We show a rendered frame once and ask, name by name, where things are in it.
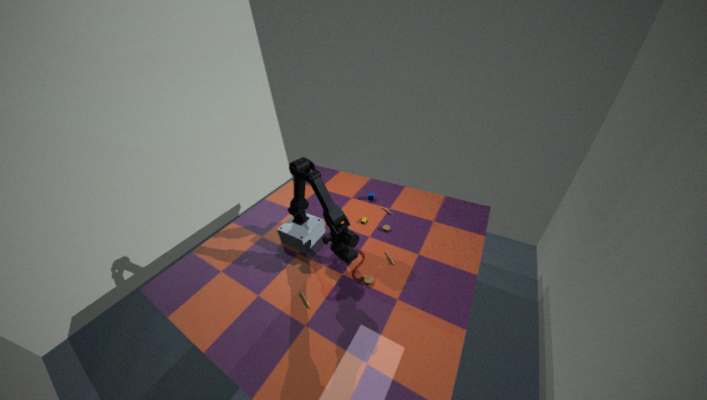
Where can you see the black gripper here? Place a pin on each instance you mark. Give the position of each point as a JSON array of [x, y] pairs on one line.
[[340, 249]]

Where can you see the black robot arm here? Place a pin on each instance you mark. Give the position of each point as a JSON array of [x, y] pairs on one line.
[[332, 213]]

